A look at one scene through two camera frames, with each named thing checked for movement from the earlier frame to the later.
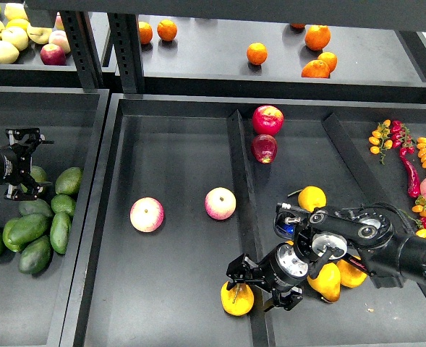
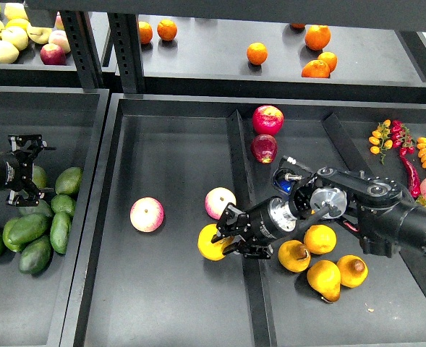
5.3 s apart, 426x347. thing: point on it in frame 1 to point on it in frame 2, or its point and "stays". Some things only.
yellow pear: x=238 y=301 to x=209 y=250
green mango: x=19 y=230 stays
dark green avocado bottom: x=35 y=256 stays
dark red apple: x=264 y=147 stays
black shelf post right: x=126 y=48 stays
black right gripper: x=278 y=271 to x=254 y=229
